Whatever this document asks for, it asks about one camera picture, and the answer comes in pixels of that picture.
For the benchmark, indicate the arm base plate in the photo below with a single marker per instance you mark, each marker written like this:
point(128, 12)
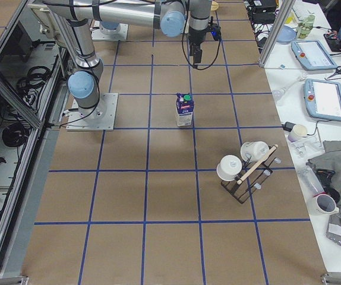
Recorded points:
point(98, 119)
point(109, 32)

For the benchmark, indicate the blue white milk carton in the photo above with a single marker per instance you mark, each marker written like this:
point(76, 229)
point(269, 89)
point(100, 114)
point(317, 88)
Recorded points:
point(184, 109)

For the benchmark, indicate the white smiley face mug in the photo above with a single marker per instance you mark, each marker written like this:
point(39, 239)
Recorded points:
point(253, 151)

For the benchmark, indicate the white upturned cup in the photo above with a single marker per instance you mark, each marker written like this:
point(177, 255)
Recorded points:
point(229, 167)

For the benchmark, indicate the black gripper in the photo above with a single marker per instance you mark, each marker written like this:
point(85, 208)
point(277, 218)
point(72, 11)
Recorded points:
point(195, 38)

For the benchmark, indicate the white light bulb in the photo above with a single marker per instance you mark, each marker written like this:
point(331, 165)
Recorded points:
point(279, 93)

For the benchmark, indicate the blue teach pendant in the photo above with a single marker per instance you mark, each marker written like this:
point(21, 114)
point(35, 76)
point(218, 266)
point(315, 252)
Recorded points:
point(312, 55)
point(323, 99)

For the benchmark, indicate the black wire cup rack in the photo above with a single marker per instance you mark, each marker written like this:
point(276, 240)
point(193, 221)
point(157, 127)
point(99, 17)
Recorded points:
point(252, 176)

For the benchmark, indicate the aluminium frame post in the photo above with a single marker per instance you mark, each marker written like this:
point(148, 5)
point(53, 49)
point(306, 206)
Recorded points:
point(281, 18)

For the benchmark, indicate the blue teach pendant far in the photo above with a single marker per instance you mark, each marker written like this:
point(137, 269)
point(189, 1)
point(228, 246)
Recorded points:
point(312, 55)

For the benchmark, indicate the white mug dark inside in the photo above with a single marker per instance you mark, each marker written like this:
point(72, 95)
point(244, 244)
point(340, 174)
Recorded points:
point(322, 204)

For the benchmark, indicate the black scissors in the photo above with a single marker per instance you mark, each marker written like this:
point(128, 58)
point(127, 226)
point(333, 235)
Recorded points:
point(336, 72)

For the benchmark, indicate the blue teach pendant near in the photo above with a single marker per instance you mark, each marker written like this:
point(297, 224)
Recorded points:
point(323, 99)

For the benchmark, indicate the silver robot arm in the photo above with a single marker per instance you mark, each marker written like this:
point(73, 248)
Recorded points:
point(167, 16)
point(199, 25)

